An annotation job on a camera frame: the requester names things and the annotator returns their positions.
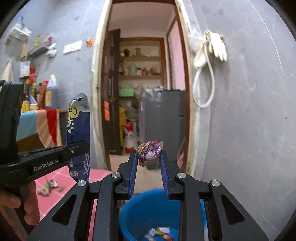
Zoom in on green white wrapper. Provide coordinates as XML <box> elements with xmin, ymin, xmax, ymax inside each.
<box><xmin>37</xmin><ymin>179</ymin><xmax>59</xmax><ymax>196</ymax></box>

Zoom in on purple candy wrapper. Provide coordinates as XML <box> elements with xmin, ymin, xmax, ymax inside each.
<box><xmin>137</xmin><ymin>140</ymin><xmax>164</xmax><ymax>167</ymax></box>

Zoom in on blue snack wrapper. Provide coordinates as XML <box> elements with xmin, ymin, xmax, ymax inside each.
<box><xmin>66</xmin><ymin>92</ymin><xmax>90</xmax><ymax>182</ymax></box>

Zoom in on trash pieces in bucket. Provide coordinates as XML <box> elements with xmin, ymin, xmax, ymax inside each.
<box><xmin>144</xmin><ymin>227</ymin><xmax>174</xmax><ymax>241</ymax></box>

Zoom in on person's left hand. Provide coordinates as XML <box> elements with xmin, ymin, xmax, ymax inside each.
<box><xmin>1</xmin><ymin>181</ymin><xmax>40</xmax><ymax>227</ymax></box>

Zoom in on pink checked tablecloth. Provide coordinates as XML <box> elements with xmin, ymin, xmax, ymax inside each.
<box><xmin>34</xmin><ymin>165</ymin><xmax>113</xmax><ymax>241</ymax></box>

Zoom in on blue plastic bucket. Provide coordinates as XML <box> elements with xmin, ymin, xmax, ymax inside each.
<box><xmin>118</xmin><ymin>188</ymin><xmax>209</xmax><ymax>241</ymax></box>

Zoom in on blue striped towel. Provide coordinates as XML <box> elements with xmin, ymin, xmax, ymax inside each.
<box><xmin>16</xmin><ymin>109</ymin><xmax>62</xmax><ymax>152</ymax></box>

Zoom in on red white rice sack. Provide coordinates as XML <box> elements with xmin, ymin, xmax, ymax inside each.
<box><xmin>122</xmin><ymin>121</ymin><xmax>137</xmax><ymax>154</ymax></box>

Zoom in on orange seasoning bag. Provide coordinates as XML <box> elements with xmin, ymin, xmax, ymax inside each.
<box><xmin>38</xmin><ymin>80</ymin><xmax>48</xmax><ymax>109</ymax></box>

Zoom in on large dark oil jug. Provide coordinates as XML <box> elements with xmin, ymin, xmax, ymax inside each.
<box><xmin>45</xmin><ymin>74</ymin><xmax>59</xmax><ymax>109</ymax></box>

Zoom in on grey washing machine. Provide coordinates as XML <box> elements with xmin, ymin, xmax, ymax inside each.
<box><xmin>138</xmin><ymin>90</ymin><xmax>185</xmax><ymax>161</ymax></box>

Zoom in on beige hanging cloth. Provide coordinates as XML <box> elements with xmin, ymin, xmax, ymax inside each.
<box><xmin>1</xmin><ymin>57</ymin><xmax>14</xmax><ymax>82</ymax></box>

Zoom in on green storage box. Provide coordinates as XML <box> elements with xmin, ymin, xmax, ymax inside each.
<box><xmin>118</xmin><ymin>88</ymin><xmax>134</xmax><ymax>97</ymax></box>

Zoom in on white rubber gloves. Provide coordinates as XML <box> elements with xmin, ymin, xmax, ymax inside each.
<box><xmin>193</xmin><ymin>30</ymin><xmax>227</xmax><ymax>69</ymax></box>

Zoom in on wall spice rack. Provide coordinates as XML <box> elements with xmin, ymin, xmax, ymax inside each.
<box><xmin>28</xmin><ymin>35</ymin><xmax>52</xmax><ymax>58</ymax></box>

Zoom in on white wall power strip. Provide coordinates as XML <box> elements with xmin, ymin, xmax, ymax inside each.
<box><xmin>63</xmin><ymin>40</ymin><xmax>82</xmax><ymax>54</ymax></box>

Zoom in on white wall basket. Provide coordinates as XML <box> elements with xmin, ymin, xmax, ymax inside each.
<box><xmin>9</xmin><ymin>22</ymin><xmax>32</xmax><ymax>41</ymax></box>

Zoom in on orange wall hook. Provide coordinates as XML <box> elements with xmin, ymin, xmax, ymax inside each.
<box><xmin>85</xmin><ymin>38</ymin><xmax>94</xmax><ymax>47</ymax></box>

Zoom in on white hose loop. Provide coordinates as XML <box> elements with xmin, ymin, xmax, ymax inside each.
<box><xmin>192</xmin><ymin>51</ymin><xmax>216</xmax><ymax>108</ymax></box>

